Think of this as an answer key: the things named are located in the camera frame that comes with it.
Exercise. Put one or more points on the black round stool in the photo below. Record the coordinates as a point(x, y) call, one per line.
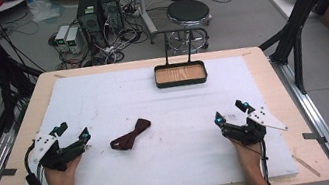
point(188, 12)

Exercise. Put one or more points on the large black computer tower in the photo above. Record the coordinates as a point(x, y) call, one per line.
point(89, 17)

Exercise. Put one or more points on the person's left hand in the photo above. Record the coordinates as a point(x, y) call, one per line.
point(61, 184)

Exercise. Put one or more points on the white foam mat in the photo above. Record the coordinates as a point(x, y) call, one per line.
point(163, 160)

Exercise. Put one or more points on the grey bench power supply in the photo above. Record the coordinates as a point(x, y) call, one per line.
point(61, 38)
point(73, 40)

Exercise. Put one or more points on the slim black computer tower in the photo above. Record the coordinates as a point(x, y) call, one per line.
point(111, 8)

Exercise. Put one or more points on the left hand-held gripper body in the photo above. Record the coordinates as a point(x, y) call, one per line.
point(47, 149)

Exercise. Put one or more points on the thin wooden stick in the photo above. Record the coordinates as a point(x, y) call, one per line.
point(306, 165)

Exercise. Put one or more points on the white desk leg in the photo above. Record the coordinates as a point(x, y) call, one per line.
point(146, 11)

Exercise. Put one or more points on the dark red bow tie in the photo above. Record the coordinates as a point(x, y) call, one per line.
point(130, 135)

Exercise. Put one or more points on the black tray with stand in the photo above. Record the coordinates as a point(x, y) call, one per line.
point(179, 73)

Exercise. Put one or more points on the grey tape strip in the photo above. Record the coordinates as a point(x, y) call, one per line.
point(313, 137)
point(8, 172)

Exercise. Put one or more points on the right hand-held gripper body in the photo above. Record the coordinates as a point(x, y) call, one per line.
point(246, 131)

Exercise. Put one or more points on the person's right hand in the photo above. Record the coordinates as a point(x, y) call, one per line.
point(249, 156)

